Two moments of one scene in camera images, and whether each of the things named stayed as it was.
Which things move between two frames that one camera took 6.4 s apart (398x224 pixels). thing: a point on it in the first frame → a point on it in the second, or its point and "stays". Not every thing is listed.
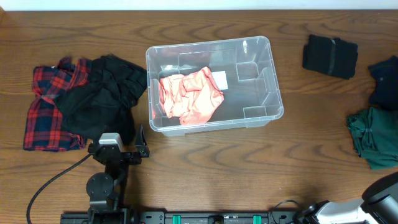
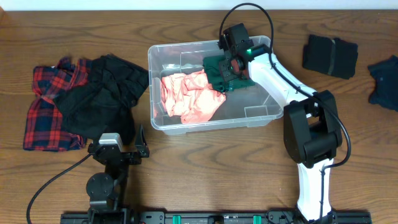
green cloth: [374, 133] → [211, 64]
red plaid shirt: [44, 129] stays
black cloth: [335, 56] stays
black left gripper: [123, 156] stays
